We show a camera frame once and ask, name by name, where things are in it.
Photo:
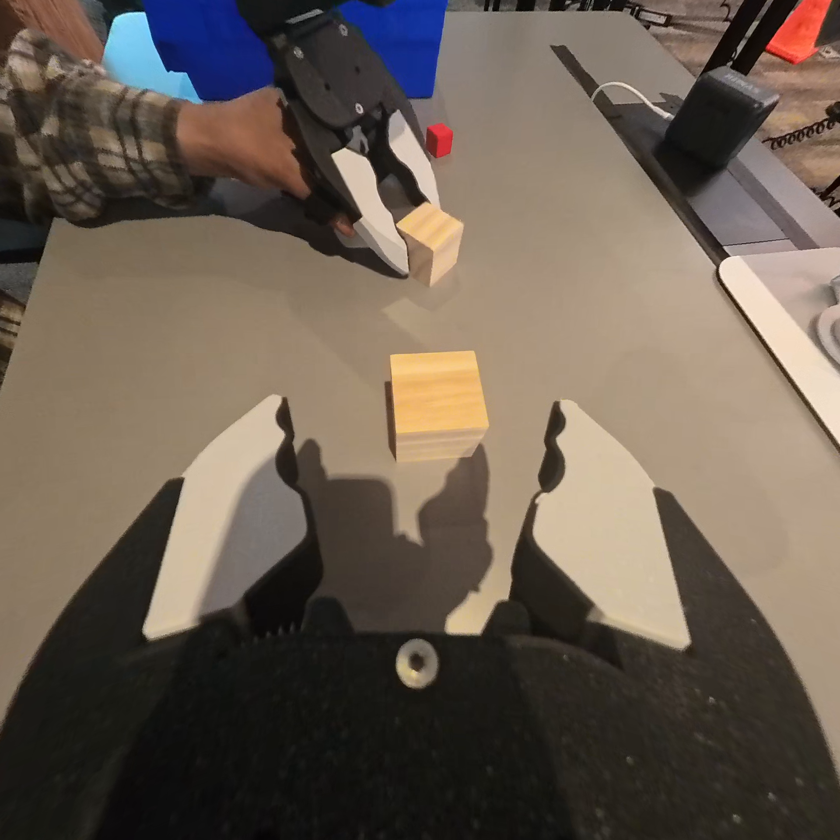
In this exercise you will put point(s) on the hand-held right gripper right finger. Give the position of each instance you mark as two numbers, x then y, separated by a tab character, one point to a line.
604	544

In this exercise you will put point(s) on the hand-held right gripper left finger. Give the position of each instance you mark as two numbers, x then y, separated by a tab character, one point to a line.
216	525

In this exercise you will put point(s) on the dark desk with black legs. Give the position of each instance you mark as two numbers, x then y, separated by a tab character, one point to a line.
745	39

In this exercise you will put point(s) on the person's left hand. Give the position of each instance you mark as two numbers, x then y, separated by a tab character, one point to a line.
236	138

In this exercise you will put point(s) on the red wooden cube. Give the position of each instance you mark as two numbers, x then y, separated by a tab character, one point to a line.
439	140

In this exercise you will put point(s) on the big blue plastic bin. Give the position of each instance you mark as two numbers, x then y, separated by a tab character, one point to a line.
197	46

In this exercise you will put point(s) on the wooden pillar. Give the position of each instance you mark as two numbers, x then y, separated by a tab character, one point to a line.
52	19

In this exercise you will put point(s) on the light blue chair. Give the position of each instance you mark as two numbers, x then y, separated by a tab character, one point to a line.
141	59

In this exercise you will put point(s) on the medium pale wooden cube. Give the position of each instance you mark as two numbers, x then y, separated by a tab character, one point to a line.
433	239

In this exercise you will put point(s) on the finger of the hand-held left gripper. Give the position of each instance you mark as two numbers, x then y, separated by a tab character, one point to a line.
367	210
412	148

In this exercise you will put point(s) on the person's plaid shirt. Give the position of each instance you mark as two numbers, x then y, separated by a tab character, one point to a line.
10	334

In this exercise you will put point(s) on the black power adapter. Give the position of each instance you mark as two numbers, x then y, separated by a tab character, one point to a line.
715	118

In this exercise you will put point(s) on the large pale wooden cube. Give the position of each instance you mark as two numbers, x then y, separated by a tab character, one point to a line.
436	400

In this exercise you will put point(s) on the orange traffic cone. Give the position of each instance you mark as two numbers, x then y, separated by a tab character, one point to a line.
797	33

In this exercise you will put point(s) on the person's left forearm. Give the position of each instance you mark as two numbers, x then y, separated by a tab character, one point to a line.
85	131

